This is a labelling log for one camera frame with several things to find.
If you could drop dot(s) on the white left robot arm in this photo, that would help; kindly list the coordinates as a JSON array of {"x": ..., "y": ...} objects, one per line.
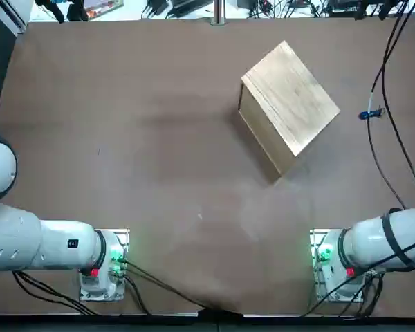
[{"x": 20, "y": 238}]

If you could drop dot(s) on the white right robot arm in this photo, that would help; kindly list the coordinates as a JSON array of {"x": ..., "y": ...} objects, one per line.
[{"x": 366, "y": 238}]

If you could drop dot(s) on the wooden cabinet box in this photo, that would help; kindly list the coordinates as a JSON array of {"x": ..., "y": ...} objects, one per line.
[{"x": 290, "y": 97}]

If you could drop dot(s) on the black flat device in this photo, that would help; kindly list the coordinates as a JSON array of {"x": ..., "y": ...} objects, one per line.
[{"x": 190, "y": 3}]

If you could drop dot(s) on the black power adapter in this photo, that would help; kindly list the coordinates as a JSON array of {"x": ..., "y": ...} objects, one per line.
[{"x": 158, "y": 6}]

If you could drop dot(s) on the colourful printed box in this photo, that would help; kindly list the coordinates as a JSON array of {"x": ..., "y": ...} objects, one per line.
[{"x": 103, "y": 7}]

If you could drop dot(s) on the black clamp stand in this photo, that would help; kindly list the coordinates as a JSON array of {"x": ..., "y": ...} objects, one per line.
[{"x": 77, "y": 12}]

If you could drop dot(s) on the silver metal post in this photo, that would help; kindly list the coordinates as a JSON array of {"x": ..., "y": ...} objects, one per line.
[{"x": 218, "y": 10}]

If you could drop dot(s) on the black clamp mount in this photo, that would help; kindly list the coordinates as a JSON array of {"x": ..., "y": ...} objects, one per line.
[{"x": 361, "y": 8}]

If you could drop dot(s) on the grey metal frame bar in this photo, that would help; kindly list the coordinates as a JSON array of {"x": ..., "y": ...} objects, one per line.
[{"x": 17, "y": 17}]

